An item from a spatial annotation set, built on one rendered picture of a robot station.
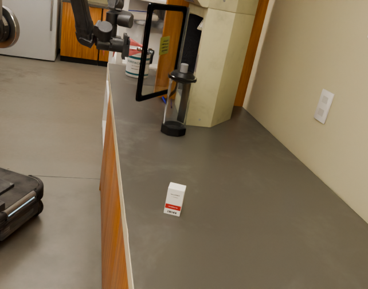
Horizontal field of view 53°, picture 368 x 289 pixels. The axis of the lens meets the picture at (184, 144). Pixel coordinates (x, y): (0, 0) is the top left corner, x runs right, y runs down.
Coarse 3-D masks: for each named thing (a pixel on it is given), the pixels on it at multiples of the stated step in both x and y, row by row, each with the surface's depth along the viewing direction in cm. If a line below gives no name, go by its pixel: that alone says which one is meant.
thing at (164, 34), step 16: (160, 16) 149; (176, 16) 160; (144, 32) 144; (160, 32) 153; (176, 32) 164; (160, 48) 158; (176, 48) 169; (160, 64) 162; (144, 80) 155; (160, 80) 167
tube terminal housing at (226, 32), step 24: (216, 0) 137; (240, 0) 140; (216, 24) 141; (240, 24) 147; (216, 48) 145; (240, 48) 156; (216, 72) 149; (240, 72) 165; (192, 96) 151; (216, 96) 153; (192, 120) 155; (216, 120) 161
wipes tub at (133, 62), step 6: (132, 48) 216; (138, 54) 209; (132, 60) 211; (138, 60) 210; (126, 66) 216; (132, 66) 212; (138, 66) 212; (126, 72) 216; (132, 72) 213; (138, 72) 213
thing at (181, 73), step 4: (184, 64) 134; (180, 68) 136; (184, 68) 135; (172, 72) 136; (176, 72) 134; (180, 72) 135; (184, 72) 135; (188, 72) 137; (176, 76) 133; (180, 76) 133; (184, 76) 133; (188, 76) 134; (192, 76) 135
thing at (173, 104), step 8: (192, 80) 134; (168, 88) 138; (176, 88) 135; (184, 88) 135; (192, 88) 137; (168, 96) 138; (176, 96) 136; (184, 96) 136; (168, 104) 138; (176, 104) 137; (184, 104) 137; (168, 112) 139; (176, 112) 138; (184, 112) 139; (168, 120) 140; (176, 120) 139; (184, 120) 141; (176, 128) 141
